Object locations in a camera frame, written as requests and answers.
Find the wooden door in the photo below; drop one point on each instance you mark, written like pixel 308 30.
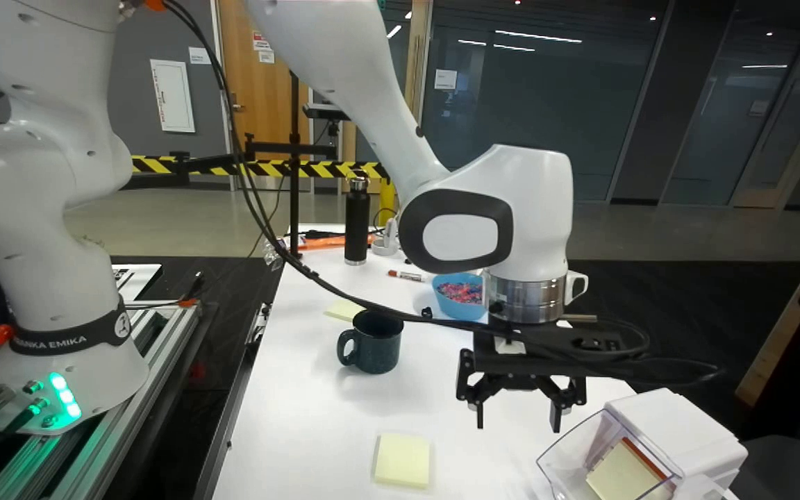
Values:
pixel 252 102

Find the small white wall label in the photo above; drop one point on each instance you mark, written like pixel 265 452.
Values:
pixel 201 56

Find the black camera stand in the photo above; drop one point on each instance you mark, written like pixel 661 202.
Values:
pixel 297 203

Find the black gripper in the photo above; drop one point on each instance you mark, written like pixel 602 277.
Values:
pixel 513 369

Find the yellow sticky note pad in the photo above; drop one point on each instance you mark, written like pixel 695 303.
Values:
pixel 622 473
pixel 402 460

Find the red marker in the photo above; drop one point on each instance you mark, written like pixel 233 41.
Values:
pixel 408 274

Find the red white door sign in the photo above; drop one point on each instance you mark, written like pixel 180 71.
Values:
pixel 265 48

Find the yellow black striped barrier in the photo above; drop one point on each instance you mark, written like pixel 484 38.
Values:
pixel 270 169

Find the dark green mug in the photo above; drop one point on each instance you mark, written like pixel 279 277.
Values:
pixel 373 346

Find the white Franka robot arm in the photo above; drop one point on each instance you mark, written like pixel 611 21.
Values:
pixel 30 184

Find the white box with clear lid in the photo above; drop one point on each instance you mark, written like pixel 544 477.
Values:
pixel 687 434

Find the black bottle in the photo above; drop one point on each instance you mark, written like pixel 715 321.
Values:
pixel 356 223

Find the thin yellow sticky note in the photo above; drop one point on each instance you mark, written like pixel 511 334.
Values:
pixel 344 312

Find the white wall panel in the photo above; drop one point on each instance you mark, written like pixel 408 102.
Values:
pixel 174 95

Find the black pen orange tip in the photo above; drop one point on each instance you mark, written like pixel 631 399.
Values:
pixel 191 291

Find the yellow floor sign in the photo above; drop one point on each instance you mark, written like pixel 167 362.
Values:
pixel 387 203

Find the blue bowl of candies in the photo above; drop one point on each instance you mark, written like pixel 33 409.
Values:
pixel 456 295

